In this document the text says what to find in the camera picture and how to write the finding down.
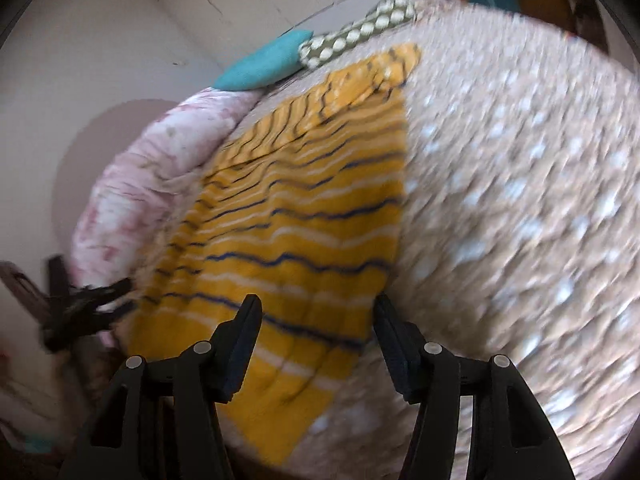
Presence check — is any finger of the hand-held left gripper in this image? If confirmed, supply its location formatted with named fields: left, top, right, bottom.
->
left=90, top=300, right=137, bottom=332
left=75, top=277, right=135, bottom=308

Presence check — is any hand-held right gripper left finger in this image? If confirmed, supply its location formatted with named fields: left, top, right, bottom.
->
left=57, top=294, right=263, bottom=480

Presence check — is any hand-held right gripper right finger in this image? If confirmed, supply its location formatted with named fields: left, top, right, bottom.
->
left=372, top=294, right=576, bottom=480

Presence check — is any yellow striped knit garment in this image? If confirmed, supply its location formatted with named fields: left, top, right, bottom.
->
left=122, top=42, right=421, bottom=466

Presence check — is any beige rounded headboard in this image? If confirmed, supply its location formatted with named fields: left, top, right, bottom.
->
left=50, top=99, right=181, bottom=261

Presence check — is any pink floral quilt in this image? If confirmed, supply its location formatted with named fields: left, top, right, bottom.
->
left=67, top=87, right=263, bottom=311

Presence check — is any bed with quilted beige cover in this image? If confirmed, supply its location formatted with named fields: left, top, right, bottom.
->
left=115, top=0, right=640, bottom=480

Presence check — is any teal pillow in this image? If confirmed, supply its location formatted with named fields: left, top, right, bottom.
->
left=212, top=29, right=315, bottom=92

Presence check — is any green shell-patterned bolster pillow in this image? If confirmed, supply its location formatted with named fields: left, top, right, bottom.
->
left=298, top=0, right=418, bottom=71

